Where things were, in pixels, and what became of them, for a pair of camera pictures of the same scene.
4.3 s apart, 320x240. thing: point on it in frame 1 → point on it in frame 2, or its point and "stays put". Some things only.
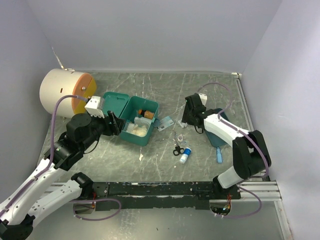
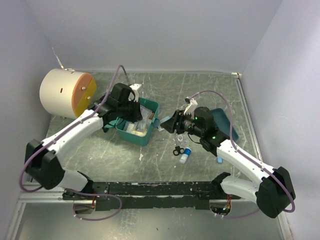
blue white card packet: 164,123 stays put
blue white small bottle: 187,152 stays put
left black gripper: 110,128 → 136,116
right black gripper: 186,117 → 175,123
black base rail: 161,196 stays put
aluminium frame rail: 267,189 stays put
